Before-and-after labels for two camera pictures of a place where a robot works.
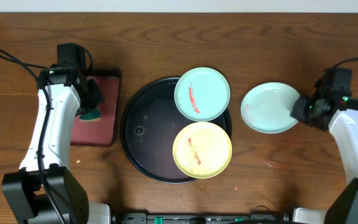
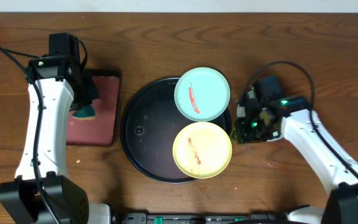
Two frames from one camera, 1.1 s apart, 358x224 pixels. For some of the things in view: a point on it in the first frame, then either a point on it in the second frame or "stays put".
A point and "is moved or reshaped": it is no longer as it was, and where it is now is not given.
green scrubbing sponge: (93, 116) is moved or reshaped
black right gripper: (299, 112) to (242, 134)
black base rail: (258, 214) stays put
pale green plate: (202, 94) stays put
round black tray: (150, 121) stays put
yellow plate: (202, 150) stays put
